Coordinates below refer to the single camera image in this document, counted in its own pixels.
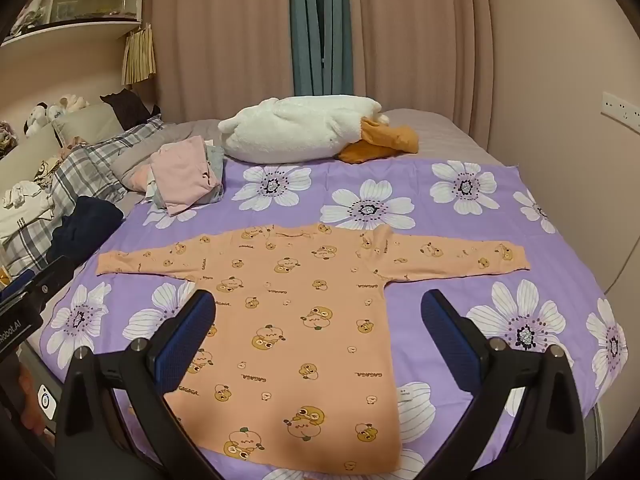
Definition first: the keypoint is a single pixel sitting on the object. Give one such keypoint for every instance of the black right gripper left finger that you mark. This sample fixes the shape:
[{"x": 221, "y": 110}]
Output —
[{"x": 113, "y": 419}]

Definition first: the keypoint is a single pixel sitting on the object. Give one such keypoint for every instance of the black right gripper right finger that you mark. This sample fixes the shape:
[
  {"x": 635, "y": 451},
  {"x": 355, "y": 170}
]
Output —
[{"x": 547, "y": 438}]

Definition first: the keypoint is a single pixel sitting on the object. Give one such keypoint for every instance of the orange cartoon print baby shirt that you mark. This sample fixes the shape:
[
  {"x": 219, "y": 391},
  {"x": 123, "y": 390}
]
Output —
[{"x": 298, "y": 372}]

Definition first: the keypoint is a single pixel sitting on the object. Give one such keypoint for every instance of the dark navy garment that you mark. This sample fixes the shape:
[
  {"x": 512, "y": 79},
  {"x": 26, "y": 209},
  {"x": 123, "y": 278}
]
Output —
[{"x": 85, "y": 230}]

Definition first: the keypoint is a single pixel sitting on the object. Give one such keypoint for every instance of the white patterned garment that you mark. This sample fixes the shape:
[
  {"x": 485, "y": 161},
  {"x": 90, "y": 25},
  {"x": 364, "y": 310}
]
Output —
[{"x": 22, "y": 204}]

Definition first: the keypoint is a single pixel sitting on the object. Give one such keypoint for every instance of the purple floral bed sheet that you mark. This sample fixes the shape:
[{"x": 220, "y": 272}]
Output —
[{"x": 556, "y": 300}]

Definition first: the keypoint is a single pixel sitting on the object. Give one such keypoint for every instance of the grey plaid blanket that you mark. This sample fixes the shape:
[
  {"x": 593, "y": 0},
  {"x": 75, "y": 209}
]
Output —
[{"x": 85, "y": 172}]

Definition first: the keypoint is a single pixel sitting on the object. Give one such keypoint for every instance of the small plush toys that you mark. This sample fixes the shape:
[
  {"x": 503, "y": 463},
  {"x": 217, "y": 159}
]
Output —
[{"x": 43, "y": 114}]

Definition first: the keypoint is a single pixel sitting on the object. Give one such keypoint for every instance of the beige headboard cushion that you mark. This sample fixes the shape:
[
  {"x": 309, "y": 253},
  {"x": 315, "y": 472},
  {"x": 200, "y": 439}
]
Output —
[{"x": 93, "y": 124}]

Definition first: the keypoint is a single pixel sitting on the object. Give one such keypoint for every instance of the folded pink garment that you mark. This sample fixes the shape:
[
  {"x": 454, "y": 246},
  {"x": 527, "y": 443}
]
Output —
[{"x": 183, "y": 174}]

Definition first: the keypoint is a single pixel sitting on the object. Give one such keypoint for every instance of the dark brown cloth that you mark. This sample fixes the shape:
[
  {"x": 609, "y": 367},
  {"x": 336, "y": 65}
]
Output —
[{"x": 129, "y": 109}]

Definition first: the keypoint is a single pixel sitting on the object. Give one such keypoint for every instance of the hanging beige fringe cloth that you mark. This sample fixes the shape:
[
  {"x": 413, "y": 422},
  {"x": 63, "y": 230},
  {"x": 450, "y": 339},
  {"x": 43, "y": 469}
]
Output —
[{"x": 138, "y": 63}]

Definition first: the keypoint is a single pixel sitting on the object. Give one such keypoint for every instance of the white goose plush toy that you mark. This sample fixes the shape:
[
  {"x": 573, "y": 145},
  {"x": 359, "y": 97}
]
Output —
[{"x": 352, "y": 129}]

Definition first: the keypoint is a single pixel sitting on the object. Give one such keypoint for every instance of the teal curtain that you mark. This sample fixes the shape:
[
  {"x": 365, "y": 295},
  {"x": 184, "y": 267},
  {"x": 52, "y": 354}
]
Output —
[{"x": 321, "y": 45}]

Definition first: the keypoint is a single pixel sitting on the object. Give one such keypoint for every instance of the white wall socket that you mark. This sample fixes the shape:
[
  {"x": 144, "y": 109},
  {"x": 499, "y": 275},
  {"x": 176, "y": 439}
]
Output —
[{"x": 621, "y": 111}]

